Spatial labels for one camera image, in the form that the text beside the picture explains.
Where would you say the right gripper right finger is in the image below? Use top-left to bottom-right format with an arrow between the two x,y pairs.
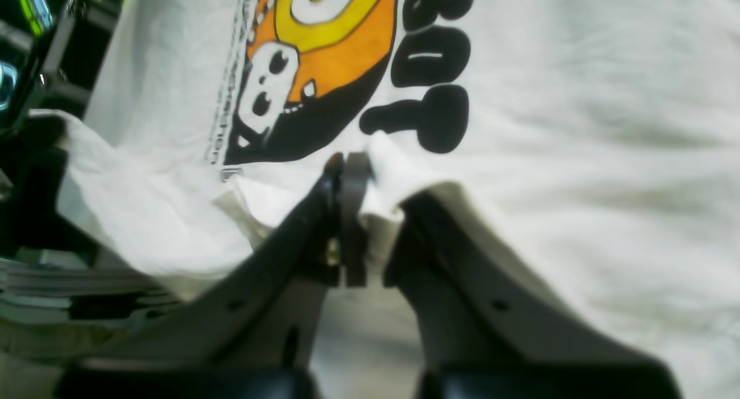
341,152 -> 665,376

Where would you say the white printed T-shirt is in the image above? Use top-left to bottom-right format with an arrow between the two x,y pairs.
57,0 -> 739,398

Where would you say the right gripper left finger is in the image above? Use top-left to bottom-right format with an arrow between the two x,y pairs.
87,154 -> 343,371

